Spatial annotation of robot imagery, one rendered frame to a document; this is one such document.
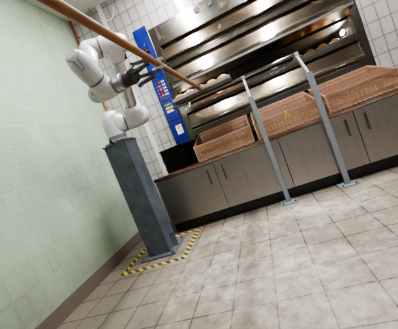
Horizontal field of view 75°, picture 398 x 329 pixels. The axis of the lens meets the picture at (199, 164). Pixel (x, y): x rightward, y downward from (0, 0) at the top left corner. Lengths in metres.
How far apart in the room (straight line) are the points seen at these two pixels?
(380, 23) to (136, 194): 2.67
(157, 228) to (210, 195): 0.58
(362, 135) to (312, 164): 0.43
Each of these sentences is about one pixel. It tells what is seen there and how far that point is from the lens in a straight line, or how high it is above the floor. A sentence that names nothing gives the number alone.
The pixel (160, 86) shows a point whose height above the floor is 1.49.
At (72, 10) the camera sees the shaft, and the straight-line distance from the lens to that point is 0.85.
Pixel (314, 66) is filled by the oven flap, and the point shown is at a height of 1.04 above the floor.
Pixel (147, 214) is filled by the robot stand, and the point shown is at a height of 0.36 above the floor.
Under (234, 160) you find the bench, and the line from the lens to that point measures 2.34.
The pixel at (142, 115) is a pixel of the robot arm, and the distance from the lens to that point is 2.25.
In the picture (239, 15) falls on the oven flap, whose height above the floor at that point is 1.80.
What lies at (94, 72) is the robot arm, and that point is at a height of 1.25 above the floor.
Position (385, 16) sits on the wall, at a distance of 3.19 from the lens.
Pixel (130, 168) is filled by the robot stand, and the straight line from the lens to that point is 2.17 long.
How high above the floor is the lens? 0.75
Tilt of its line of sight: 4 degrees down
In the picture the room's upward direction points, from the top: 22 degrees counter-clockwise
